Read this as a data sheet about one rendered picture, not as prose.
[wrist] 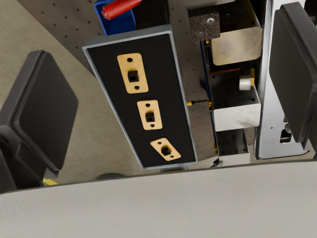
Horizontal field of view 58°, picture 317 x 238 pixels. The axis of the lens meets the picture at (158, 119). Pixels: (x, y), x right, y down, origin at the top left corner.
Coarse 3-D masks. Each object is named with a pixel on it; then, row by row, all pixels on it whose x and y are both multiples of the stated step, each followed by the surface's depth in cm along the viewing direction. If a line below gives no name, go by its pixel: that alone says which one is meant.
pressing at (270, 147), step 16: (272, 0) 55; (288, 0) 55; (304, 0) 55; (272, 16) 57; (272, 96) 74; (272, 112) 79; (256, 128) 84; (272, 128) 84; (256, 144) 90; (272, 144) 90; (288, 144) 90
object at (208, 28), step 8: (200, 8) 48; (208, 8) 47; (216, 8) 47; (192, 16) 47; (200, 16) 47; (208, 16) 47; (216, 16) 47; (192, 24) 48; (200, 24) 48; (208, 24) 48; (216, 24) 48; (192, 32) 49; (200, 32) 49; (208, 32) 49; (216, 32) 49; (192, 40) 50; (200, 40) 50
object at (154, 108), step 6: (138, 102) 53; (144, 102) 53; (150, 102) 53; (156, 102) 53; (138, 108) 54; (144, 108) 54; (150, 108) 54; (156, 108) 54; (144, 114) 55; (150, 114) 55; (156, 114) 55; (144, 120) 57; (150, 120) 55; (156, 120) 57; (144, 126) 58; (150, 126) 58; (156, 126) 58
